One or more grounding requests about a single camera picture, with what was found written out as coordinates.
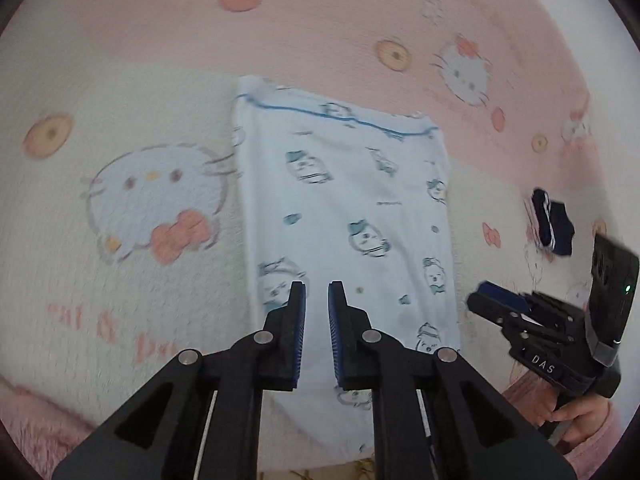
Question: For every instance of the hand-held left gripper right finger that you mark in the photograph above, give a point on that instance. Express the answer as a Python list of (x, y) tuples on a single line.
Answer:
[(334, 335)]

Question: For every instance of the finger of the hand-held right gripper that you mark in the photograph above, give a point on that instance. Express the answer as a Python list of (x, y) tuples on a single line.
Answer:
[(505, 296), (487, 307)]

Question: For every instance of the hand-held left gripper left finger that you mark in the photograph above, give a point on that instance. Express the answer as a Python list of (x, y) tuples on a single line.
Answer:
[(300, 335)]

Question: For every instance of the white cat print pants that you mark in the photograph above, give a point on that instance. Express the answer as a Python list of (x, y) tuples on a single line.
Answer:
[(350, 200)]

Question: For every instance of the person's right hand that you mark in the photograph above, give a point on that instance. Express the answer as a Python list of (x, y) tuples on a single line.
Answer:
[(585, 417)]

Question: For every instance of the navy striped sock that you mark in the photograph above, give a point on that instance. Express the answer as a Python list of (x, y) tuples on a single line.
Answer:
[(557, 225)]

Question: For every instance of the pink fluffy cloth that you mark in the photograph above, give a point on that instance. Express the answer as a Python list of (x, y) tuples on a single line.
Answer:
[(35, 415)]

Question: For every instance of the pink cat printed blanket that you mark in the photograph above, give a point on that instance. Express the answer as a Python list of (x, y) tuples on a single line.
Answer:
[(150, 85)]

